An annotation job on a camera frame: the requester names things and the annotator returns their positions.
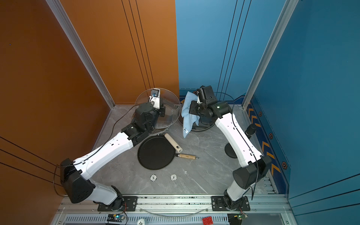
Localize light blue microfibre cloth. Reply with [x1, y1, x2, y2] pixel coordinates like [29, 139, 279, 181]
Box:
[181, 92, 200, 138]

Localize large glass pot lid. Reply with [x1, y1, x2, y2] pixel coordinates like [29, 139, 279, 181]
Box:
[150, 123, 171, 136]

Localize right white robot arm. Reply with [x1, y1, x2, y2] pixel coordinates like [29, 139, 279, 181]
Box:
[189, 86, 272, 211]

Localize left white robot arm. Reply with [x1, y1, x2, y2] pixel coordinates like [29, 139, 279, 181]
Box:
[60, 103, 166, 211]

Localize white round marker five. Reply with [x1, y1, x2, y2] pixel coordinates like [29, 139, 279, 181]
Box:
[150, 174, 157, 182]

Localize white round marker one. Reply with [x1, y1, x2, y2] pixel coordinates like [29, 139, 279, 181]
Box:
[171, 174, 177, 181]

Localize red perforated block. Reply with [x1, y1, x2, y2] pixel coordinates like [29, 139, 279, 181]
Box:
[202, 216, 214, 225]

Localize white round numbered tag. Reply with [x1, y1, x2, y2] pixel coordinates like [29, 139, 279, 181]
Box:
[137, 218, 147, 225]

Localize green circuit board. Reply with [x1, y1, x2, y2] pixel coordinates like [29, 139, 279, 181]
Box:
[106, 214, 127, 225]

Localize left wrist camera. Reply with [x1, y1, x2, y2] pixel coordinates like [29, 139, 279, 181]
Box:
[149, 88, 160, 110]

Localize black wok black handle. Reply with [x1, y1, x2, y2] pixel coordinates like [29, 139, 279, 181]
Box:
[192, 117, 215, 132]

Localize brown wok cream handle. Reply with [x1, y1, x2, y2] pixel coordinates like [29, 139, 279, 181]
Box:
[157, 130, 183, 153]

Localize small pan wooden handle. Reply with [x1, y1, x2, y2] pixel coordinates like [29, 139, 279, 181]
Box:
[137, 135, 199, 170]

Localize aluminium front rail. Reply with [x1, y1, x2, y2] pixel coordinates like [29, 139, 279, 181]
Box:
[55, 194, 292, 214]

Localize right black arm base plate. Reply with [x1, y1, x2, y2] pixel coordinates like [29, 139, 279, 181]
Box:
[211, 196, 251, 212]

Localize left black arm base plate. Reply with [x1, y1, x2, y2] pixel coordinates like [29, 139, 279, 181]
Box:
[97, 196, 138, 212]

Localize small board with wires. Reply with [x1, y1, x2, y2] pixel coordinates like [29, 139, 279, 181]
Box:
[234, 213, 248, 221]

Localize right aluminium corner post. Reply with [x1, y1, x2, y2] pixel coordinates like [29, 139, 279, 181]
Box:
[241, 0, 299, 110]

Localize aluminium corner post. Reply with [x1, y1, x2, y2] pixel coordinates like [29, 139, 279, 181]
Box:
[46, 0, 115, 109]
[241, 0, 299, 110]

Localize left aluminium corner post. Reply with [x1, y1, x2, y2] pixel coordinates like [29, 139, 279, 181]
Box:
[46, 0, 115, 109]

